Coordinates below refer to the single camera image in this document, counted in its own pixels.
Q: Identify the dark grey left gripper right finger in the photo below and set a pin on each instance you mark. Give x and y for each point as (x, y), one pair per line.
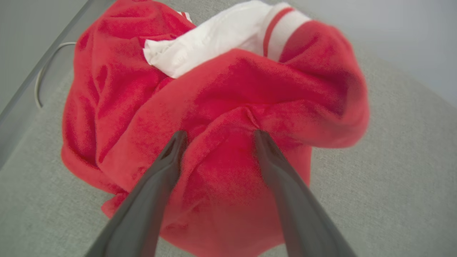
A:
(303, 221)

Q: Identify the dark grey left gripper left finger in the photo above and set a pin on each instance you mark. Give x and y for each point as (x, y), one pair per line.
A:
(142, 214)

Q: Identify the red and white basketball jersey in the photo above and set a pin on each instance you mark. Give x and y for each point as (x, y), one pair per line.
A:
(228, 92)

